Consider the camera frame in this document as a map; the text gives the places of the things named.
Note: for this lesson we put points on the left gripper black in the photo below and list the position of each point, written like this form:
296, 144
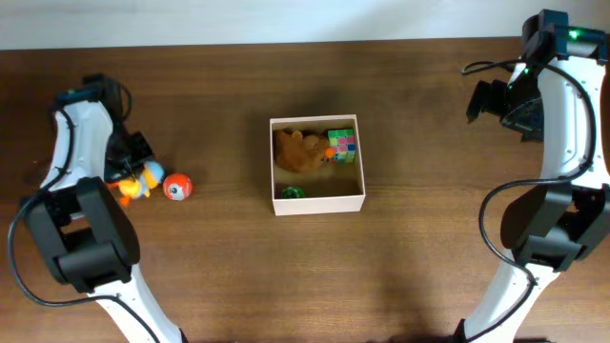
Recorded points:
123, 170

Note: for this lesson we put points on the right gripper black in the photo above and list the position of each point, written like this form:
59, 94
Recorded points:
493, 92

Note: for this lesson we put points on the orange and blue duck toy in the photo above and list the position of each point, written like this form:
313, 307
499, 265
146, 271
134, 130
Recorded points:
134, 187

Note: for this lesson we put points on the orange and grey ball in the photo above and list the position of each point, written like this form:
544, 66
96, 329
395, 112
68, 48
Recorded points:
177, 186

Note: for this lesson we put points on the multicolour puzzle cube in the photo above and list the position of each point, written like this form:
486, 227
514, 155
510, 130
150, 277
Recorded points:
342, 145

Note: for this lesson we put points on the brown plush animal toy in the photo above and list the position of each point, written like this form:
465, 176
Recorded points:
295, 151

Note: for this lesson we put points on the green round disc toy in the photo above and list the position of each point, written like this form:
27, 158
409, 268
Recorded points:
292, 192

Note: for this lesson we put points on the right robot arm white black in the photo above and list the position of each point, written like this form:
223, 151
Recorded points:
553, 96

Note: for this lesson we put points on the pink open cardboard box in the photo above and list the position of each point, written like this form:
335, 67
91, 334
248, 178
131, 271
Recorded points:
335, 187

